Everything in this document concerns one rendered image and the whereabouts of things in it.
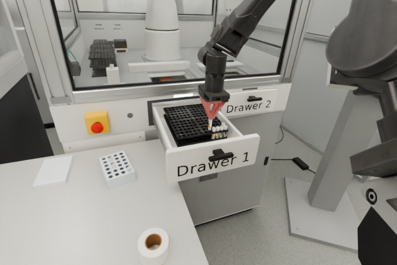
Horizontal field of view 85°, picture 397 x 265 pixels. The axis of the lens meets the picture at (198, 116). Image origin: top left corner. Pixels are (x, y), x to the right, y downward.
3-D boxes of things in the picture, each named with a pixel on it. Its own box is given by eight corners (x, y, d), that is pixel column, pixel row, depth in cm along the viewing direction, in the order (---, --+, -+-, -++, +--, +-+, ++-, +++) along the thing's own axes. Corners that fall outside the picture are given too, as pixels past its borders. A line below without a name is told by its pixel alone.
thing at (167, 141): (248, 157, 71) (251, 142, 68) (171, 174, 63) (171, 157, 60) (204, 106, 104) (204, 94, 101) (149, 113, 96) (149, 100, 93)
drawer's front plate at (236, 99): (273, 110, 107) (278, 89, 102) (220, 117, 98) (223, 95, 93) (271, 108, 109) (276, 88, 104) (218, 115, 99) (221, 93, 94)
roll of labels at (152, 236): (160, 272, 47) (160, 262, 45) (132, 261, 49) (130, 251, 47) (173, 242, 53) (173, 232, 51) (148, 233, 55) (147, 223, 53)
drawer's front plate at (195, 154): (254, 163, 71) (260, 136, 66) (168, 183, 62) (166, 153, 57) (251, 160, 73) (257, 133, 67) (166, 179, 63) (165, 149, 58)
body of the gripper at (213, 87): (209, 102, 61) (211, 77, 57) (197, 90, 69) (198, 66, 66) (230, 101, 63) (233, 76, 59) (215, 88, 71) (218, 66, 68)
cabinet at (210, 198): (259, 212, 151) (287, 109, 113) (98, 264, 118) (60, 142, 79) (207, 137, 229) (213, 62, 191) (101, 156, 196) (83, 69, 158)
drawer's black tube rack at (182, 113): (226, 145, 76) (228, 130, 73) (178, 154, 71) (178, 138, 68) (203, 116, 95) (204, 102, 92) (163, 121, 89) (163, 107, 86)
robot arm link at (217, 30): (221, 23, 55) (246, 39, 59) (207, 19, 65) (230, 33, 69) (199, 66, 59) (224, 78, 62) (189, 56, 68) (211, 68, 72)
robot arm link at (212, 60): (211, 52, 57) (231, 52, 58) (203, 47, 62) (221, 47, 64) (208, 78, 60) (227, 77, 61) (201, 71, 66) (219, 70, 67)
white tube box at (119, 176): (136, 180, 70) (134, 171, 69) (108, 190, 66) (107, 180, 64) (124, 158, 79) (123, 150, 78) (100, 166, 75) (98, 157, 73)
